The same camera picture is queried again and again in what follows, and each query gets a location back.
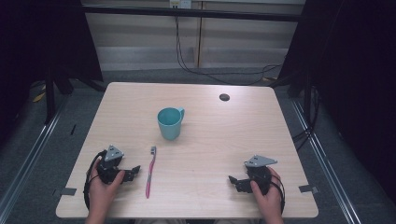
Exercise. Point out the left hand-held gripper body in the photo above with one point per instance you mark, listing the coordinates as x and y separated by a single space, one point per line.
109 166

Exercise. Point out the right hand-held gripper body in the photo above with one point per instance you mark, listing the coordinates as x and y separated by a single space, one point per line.
259 174

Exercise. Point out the pink toothbrush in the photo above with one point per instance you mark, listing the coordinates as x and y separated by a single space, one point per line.
150 174

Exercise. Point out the teal cup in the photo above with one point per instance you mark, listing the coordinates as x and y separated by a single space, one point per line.
169 123

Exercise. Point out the person's left hand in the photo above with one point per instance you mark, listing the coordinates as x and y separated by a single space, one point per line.
104 188

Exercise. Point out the person's right hand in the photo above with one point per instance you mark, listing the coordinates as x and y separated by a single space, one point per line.
268 199

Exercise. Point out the grey tape piece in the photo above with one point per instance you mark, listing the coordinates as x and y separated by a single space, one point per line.
308 188
68 191

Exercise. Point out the dark round table grommet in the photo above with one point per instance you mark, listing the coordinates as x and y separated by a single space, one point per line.
224 97

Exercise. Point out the black metal stand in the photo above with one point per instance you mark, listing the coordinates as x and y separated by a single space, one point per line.
49 96

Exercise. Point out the yellow floor tape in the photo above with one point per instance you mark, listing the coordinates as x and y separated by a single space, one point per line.
39 97

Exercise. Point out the black curtain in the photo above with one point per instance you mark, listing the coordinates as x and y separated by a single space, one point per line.
37 46
358 77

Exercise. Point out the black horizontal bar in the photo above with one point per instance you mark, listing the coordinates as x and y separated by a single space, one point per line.
193 13

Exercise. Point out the metal floor rail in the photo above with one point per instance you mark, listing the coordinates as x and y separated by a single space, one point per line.
31 155
323 161

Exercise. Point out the white wall socket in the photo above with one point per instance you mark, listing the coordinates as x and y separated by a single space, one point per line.
180 3

